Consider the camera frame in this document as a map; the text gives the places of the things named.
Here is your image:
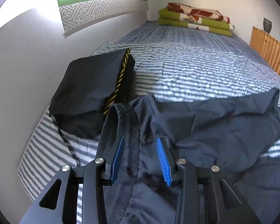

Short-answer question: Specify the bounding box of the dark navy garment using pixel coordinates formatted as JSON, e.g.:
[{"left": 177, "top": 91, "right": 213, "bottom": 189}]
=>
[{"left": 97, "top": 88, "right": 280, "bottom": 223}]

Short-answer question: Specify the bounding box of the folded black garment yellow stripe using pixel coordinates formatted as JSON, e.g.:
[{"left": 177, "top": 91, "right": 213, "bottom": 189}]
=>
[{"left": 49, "top": 48, "right": 136, "bottom": 139}]

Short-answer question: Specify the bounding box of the blue white striped bed quilt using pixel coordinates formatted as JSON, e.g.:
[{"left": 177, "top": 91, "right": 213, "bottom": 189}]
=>
[{"left": 18, "top": 20, "right": 280, "bottom": 224}]

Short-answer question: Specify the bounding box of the folded green red blanket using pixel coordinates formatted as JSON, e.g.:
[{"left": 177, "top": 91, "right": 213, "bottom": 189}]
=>
[{"left": 158, "top": 3, "right": 235, "bottom": 37}]

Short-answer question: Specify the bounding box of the dark grey vase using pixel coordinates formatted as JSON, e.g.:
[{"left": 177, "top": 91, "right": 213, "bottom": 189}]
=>
[{"left": 263, "top": 18, "right": 272, "bottom": 33}]

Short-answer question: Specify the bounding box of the black drawstring cord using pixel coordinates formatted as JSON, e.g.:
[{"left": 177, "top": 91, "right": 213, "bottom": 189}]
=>
[{"left": 50, "top": 114, "right": 81, "bottom": 167}]

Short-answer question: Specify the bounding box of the green landscape wall hanging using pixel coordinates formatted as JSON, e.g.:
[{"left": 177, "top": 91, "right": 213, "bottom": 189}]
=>
[{"left": 57, "top": 0, "right": 148, "bottom": 37}]

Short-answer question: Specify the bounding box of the wooden slatted bed rail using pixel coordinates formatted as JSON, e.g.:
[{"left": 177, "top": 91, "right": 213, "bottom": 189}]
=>
[{"left": 249, "top": 26, "right": 280, "bottom": 76}]

